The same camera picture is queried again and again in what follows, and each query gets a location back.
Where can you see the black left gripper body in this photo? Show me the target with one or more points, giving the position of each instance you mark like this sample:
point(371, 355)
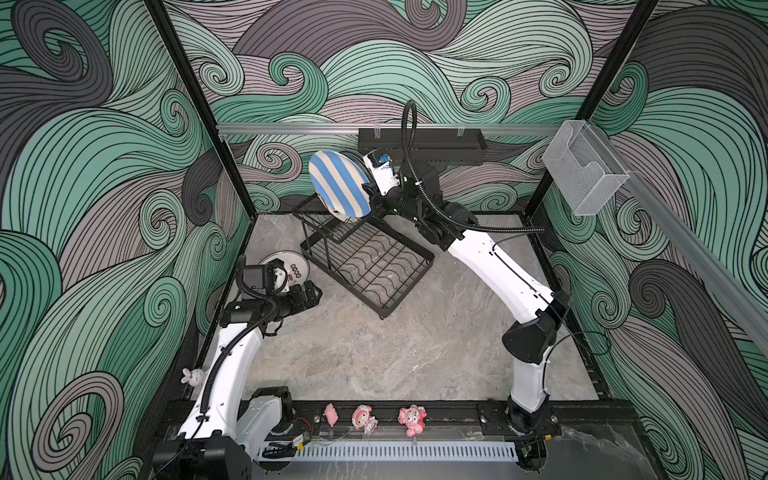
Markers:
point(291, 302)

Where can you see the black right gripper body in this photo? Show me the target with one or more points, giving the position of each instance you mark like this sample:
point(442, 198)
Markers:
point(404, 198)

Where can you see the white plate red Chinese characters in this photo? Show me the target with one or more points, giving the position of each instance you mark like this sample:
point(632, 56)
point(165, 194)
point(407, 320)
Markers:
point(296, 268)

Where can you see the blue striped plate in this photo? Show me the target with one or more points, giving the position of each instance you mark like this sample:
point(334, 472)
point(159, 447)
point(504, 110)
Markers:
point(338, 182)

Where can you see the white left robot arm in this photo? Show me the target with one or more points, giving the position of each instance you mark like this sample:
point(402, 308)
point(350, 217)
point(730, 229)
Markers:
point(216, 440)

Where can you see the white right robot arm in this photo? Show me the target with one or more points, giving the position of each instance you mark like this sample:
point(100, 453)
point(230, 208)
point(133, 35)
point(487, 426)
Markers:
point(537, 311)

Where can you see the small pink figurine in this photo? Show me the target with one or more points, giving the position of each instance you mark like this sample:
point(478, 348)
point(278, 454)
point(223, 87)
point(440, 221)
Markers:
point(331, 414)

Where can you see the small white bunny figurine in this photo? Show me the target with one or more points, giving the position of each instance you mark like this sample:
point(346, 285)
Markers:
point(193, 377)

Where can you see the pink white round figurine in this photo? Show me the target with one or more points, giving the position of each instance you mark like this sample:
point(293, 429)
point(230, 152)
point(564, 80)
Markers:
point(363, 419)

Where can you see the pink plush figurine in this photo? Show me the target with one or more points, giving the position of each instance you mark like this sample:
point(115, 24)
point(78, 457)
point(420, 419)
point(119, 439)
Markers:
point(413, 418)

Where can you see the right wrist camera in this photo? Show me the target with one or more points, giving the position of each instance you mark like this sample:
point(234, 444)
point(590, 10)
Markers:
point(380, 165)

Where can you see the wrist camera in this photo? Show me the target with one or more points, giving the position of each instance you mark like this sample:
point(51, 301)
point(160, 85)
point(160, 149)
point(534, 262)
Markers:
point(261, 280)
point(380, 165)

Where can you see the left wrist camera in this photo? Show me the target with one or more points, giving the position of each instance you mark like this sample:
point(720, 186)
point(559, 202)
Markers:
point(261, 280)

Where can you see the black wall mounted tray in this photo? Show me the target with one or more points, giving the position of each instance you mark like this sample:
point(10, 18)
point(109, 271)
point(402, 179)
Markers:
point(441, 147)

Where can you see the black wire dish rack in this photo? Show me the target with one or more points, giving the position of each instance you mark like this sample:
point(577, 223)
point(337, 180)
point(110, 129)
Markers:
point(372, 261)

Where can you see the aluminium wall rail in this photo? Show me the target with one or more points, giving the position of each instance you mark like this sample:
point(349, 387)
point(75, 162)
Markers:
point(304, 128)

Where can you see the white slotted cable duct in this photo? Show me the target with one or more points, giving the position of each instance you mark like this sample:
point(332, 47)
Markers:
point(422, 451)

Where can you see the clear acrylic wall box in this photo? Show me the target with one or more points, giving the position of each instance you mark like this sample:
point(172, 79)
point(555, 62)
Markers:
point(585, 167)

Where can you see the black corner frame post right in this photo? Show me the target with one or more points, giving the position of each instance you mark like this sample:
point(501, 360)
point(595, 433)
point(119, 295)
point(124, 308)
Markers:
point(617, 57)

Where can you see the black corner frame post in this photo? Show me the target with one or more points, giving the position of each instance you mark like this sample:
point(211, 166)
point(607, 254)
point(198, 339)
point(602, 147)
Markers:
point(173, 45)
point(617, 57)

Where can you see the black corner frame post left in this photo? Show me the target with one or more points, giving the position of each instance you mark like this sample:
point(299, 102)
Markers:
point(173, 45)

